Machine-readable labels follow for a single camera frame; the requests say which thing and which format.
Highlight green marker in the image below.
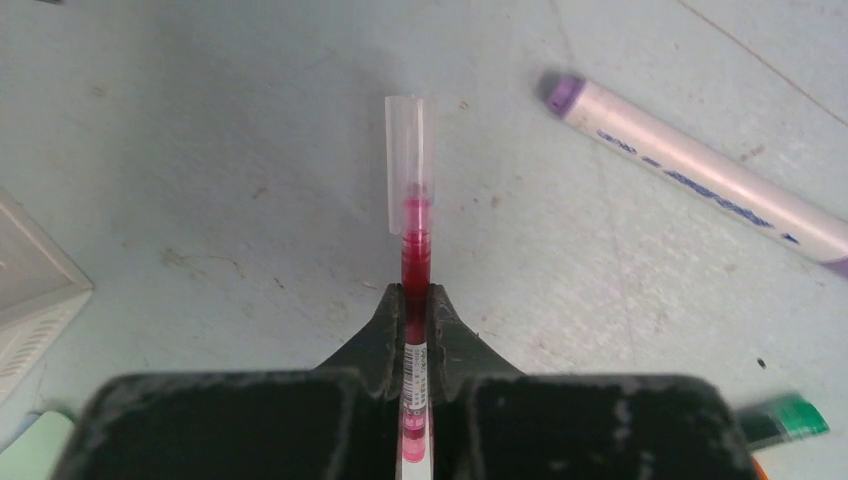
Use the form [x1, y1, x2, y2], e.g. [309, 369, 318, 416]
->
[735, 394, 830, 451]

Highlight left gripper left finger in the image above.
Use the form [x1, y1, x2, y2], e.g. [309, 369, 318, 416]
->
[53, 284, 404, 479]

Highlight green clipboard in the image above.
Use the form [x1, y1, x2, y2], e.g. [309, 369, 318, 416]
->
[1, 411, 74, 480]

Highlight purple marker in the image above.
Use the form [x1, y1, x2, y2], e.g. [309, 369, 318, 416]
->
[537, 71, 847, 277]

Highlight white file organizer rack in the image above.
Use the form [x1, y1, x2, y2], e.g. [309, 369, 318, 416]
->
[1, 190, 94, 400]

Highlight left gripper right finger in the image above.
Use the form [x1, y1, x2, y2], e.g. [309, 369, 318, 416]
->
[427, 285, 757, 479]

